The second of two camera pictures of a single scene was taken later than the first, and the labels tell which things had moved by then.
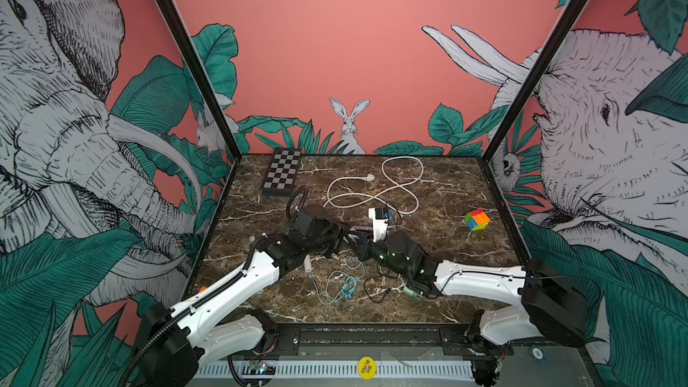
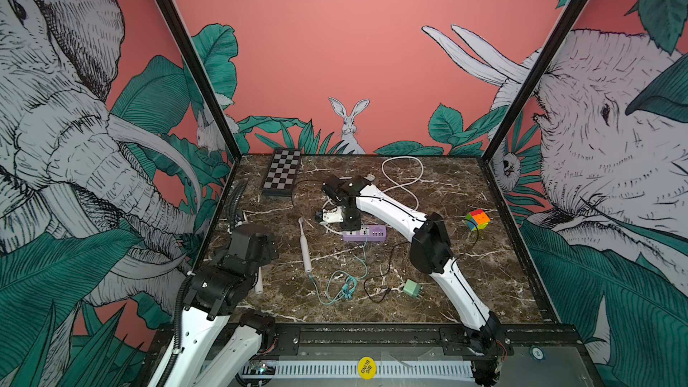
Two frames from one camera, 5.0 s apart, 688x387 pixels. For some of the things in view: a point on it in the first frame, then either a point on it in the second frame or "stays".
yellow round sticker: (367, 368) stays
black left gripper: (339, 234) to (270, 251)
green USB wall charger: (410, 292) stays
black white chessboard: (281, 173) stays
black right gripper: (374, 246) to (354, 227)
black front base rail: (377, 339) stays
